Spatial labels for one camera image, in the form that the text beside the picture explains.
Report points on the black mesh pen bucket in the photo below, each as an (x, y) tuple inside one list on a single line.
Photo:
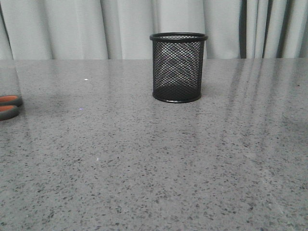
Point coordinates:
[(177, 66)]

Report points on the grey orange handled scissors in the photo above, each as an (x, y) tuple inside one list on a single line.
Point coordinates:
[(9, 106)]

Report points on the grey white curtain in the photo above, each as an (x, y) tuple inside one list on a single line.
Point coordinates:
[(120, 29)]

